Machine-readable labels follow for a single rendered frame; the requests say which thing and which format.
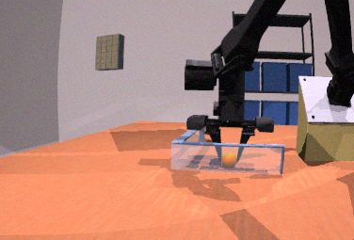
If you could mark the clear glass corner walls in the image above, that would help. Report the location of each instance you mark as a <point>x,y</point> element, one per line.
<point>225,159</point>

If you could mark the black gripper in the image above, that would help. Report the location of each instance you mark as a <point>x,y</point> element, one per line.
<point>230,108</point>

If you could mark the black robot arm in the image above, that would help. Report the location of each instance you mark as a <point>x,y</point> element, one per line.
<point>240,47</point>

